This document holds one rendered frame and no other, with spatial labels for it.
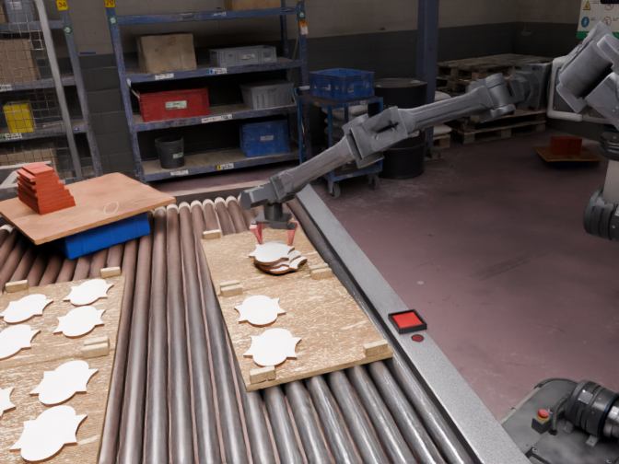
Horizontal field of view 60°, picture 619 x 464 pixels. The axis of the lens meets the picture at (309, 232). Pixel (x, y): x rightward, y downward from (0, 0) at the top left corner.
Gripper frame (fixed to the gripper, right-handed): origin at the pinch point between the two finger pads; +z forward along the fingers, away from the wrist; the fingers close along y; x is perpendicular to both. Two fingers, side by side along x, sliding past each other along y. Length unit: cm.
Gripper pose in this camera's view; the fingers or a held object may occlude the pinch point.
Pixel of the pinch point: (275, 243)
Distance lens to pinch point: 170.0
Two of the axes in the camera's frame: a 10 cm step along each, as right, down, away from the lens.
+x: 2.1, -4.2, 8.8
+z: 0.4, 9.1, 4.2
